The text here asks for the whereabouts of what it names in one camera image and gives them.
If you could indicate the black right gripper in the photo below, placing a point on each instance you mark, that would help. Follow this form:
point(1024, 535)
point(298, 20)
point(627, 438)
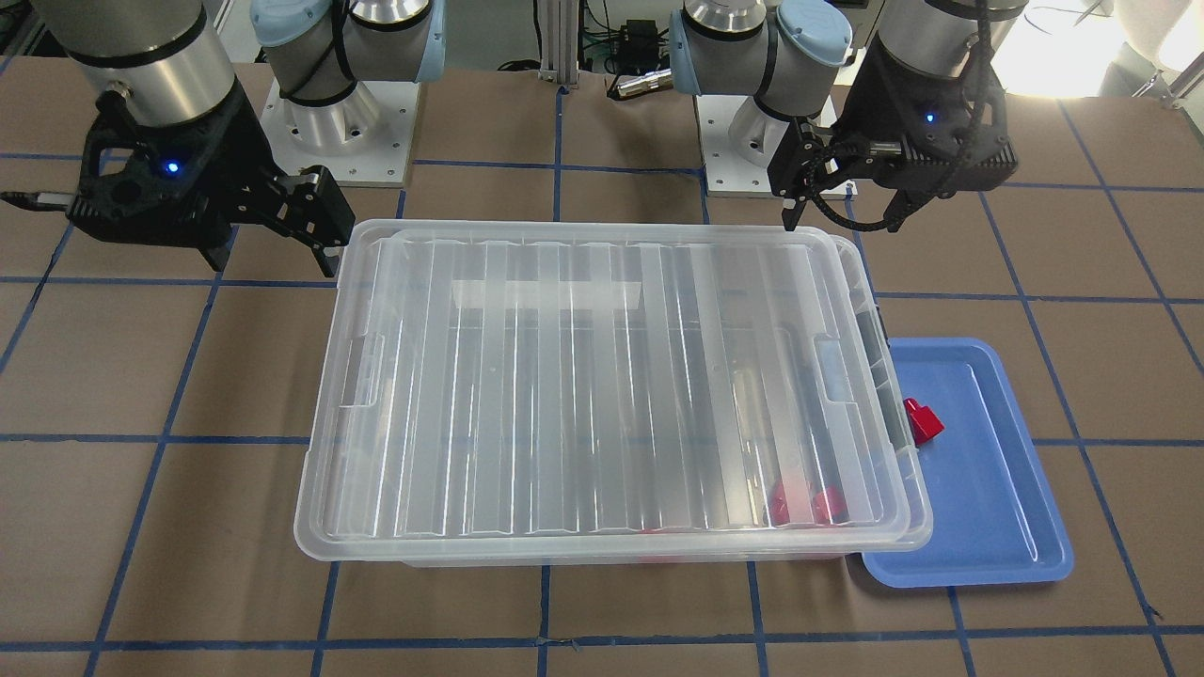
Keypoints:
point(229, 141)

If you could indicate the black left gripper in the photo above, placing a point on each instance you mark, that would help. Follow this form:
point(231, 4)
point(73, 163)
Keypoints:
point(871, 102)

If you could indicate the red block from tray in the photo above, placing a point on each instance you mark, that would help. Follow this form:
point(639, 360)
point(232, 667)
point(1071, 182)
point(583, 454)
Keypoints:
point(924, 423)

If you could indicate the clear plastic box lid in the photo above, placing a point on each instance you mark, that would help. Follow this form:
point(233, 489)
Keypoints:
point(602, 385)

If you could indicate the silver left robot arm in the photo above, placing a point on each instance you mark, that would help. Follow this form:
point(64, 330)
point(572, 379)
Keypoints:
point(786, 58)

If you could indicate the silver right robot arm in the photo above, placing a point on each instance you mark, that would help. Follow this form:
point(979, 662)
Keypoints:
point(168, 56)

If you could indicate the clear plastic storage box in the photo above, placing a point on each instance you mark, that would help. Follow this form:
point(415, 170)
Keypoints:
point(847, 376)

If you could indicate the red block in box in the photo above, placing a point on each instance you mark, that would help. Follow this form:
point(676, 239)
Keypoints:
point(829, 507)
point(785, 510)

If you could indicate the blue plastic tray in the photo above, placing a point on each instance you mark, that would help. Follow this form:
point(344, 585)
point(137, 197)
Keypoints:
point(995, 520)

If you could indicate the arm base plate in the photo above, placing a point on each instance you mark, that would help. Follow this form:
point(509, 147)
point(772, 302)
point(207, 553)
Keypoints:
point(364, 141)
point(737, 140)

